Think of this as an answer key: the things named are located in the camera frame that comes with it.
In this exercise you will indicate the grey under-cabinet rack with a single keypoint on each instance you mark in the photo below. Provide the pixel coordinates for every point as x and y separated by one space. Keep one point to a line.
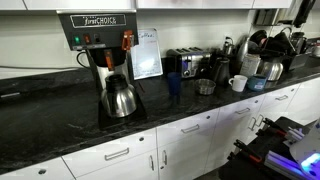
266 16

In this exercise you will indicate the blue plastic cup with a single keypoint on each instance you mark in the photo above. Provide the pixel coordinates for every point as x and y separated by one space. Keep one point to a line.
174 83

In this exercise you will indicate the red stirrer stick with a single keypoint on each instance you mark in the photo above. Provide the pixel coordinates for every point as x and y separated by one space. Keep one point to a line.
141 86

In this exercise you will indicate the small framed whiteboard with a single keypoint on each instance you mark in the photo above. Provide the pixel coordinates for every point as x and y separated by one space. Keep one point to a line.
146 56

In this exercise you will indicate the steel four-slot toaster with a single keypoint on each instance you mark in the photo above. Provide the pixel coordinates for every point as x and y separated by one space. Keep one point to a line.
190 63

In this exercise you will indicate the white drawer front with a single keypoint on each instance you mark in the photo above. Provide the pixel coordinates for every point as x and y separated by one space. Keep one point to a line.
268 95
173 128
226 108
86 156
33 170

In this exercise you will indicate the steel coffee carafe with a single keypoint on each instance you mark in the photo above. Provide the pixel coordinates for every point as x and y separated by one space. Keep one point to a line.
118 100

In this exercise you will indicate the small steel strainer bowl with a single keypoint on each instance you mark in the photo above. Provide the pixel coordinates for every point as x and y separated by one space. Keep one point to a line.
205 87

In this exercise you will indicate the black gooseneck kettle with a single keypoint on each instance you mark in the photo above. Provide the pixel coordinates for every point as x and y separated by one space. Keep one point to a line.
220 71

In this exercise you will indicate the black brew basket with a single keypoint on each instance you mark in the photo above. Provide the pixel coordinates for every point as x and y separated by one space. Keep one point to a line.
106 56

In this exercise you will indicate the white ceramic mug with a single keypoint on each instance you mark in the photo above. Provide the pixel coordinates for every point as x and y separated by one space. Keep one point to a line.
237 83

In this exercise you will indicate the black coffee machine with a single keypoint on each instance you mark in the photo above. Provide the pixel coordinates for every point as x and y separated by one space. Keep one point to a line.
100 36

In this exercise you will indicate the silver steel water bottle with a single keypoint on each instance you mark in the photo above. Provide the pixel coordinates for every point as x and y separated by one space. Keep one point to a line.
242 50

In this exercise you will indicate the shiny steel kettle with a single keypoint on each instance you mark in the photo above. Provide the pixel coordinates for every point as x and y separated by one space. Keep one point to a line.
270 70

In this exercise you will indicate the black cart table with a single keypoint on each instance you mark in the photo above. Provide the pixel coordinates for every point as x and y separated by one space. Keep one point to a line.
246 166

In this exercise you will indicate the black round pot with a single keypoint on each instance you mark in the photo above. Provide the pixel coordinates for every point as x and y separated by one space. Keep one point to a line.
266 41

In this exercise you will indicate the glass french press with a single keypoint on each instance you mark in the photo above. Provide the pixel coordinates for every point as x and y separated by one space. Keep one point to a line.
297 41

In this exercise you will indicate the black slanted bar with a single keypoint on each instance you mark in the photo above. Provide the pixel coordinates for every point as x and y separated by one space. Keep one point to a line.
304 11

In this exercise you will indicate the glowing blue device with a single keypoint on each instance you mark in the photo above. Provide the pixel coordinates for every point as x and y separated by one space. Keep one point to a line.
310 165

